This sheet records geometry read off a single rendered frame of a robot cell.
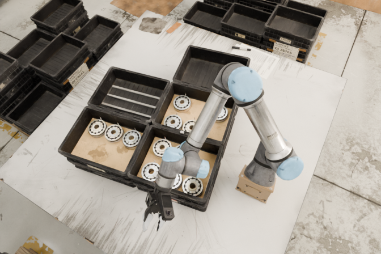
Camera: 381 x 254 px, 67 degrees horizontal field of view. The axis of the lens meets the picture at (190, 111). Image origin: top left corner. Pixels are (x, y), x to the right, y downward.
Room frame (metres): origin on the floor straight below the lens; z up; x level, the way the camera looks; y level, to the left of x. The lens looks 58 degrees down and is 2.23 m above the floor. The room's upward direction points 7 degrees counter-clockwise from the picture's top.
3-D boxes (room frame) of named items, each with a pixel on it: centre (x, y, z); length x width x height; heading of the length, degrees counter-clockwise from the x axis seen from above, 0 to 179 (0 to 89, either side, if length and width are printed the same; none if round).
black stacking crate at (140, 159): (0.54, 0.10, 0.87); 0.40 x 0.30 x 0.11; 65
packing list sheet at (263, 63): (1.31, -0.47, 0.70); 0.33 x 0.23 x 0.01; 55
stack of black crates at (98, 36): (2.04, 0.77, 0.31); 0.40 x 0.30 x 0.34; 145
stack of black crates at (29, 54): (1.94, 1.33, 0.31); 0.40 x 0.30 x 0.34; 145
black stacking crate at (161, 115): (0.82, -0.03, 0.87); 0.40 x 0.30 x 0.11; 65
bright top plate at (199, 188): (0.43, 0.03, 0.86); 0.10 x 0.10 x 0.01
